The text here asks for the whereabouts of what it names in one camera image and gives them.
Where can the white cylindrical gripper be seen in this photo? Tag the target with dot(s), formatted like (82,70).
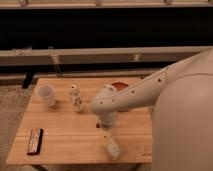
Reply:
(107,121)

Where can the white patterned bottle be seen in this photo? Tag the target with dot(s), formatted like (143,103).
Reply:
(75,98)

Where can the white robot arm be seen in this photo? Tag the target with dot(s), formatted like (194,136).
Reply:
(181,96)

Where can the white rectangular box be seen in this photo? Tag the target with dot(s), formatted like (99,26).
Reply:
(113,149)

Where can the light wooden table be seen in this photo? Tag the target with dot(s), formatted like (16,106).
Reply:
(71,137)

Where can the orange bowl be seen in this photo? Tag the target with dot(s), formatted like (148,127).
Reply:
(118,86)

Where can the dark chocolate bar packet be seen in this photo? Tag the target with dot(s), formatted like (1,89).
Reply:
(35,141)

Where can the translucent plastic cup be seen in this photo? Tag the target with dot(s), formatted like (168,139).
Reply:
(46,93)

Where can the grey metal rail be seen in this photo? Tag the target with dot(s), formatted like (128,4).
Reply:
(27,57)

